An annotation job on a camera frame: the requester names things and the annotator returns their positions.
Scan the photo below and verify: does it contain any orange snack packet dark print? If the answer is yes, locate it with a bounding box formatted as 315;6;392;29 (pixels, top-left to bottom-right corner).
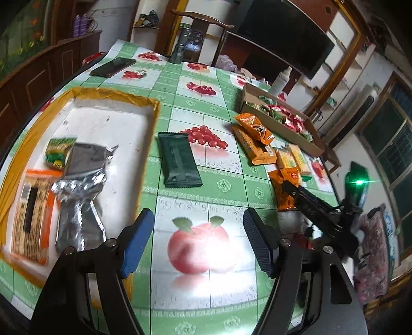
234;113;276;146

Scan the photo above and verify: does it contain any floral wall picture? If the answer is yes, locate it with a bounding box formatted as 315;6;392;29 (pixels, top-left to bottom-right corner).
0;0;54;76

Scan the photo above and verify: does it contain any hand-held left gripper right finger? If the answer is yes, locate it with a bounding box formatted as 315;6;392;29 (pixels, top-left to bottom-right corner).
243;208;368;335

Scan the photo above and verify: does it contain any window with green frame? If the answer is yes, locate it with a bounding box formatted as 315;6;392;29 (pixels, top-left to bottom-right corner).
355;72;412;229

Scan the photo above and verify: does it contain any pile of red green packets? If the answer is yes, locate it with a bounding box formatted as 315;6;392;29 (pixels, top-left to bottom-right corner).
246;95;313;142

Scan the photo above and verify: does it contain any brown wooden cabinet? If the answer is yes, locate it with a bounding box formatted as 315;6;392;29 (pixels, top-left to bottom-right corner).
0;30;104;139

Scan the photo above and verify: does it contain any black smartphone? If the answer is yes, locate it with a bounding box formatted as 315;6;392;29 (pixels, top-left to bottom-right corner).
89;57;136;78

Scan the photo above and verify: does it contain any long orange snack packet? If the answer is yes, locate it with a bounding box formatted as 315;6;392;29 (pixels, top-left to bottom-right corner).
232;125;277;165

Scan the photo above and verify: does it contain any orange snack packet red label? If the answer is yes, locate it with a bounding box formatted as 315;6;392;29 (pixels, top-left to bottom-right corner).
268;168;305;212

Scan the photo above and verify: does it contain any pink plastic bag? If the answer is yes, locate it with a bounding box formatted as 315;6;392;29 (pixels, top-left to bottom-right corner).
214;55;239;73

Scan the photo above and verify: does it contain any white tray yellow rim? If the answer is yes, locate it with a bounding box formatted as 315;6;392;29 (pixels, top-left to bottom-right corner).
0;87;161;288

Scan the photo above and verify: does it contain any yellow snack packet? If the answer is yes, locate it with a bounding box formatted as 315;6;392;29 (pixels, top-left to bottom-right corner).
275;148;295;170
288;143;311;176

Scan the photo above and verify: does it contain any small green snack packet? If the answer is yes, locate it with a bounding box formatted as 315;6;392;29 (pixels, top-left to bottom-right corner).
45;137;78;170

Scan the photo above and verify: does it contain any white spray bottle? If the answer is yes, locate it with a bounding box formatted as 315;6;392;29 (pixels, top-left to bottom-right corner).
269;66;293;96

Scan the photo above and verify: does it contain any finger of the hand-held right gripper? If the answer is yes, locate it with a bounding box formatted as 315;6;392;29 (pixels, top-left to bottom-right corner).
281;181;342;233

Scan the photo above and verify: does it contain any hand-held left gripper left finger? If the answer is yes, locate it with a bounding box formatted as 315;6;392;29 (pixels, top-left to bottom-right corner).
29;208;155;335

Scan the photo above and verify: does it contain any wooden framed white shelf unit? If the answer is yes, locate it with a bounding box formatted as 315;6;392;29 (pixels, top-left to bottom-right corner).
303;0;377;116

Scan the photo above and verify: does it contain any grey flashlight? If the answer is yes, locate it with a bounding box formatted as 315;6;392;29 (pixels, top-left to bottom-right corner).
169;28;202;64

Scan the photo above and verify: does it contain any green checked fruit tablecloth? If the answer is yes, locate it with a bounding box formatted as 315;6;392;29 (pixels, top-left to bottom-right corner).
0;39;342;335

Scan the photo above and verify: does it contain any orange white snack packet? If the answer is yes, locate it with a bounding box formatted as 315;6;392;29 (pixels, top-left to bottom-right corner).
10;169;65;265

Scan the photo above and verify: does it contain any black television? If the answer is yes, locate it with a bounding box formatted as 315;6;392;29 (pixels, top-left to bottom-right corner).
231;0;336;80

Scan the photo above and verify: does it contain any floral cloth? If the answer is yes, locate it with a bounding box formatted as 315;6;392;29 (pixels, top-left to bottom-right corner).
352;205;400;306

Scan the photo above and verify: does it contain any crumpled silver foil packet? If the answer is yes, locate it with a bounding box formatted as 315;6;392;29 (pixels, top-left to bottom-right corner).
51;174;107;252

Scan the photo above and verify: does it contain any dark green snack packet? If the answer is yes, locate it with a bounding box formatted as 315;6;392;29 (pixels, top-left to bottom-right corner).
157;131;203;188

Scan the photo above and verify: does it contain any grey foil packet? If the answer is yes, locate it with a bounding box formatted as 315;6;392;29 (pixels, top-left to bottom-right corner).
64;142;119;182

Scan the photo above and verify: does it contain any long cardboard box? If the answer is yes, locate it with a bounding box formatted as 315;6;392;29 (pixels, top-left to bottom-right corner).
240;82;325;158

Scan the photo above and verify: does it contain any wooden chair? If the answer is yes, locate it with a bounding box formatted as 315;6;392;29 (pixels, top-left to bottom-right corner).
164;9;235;68

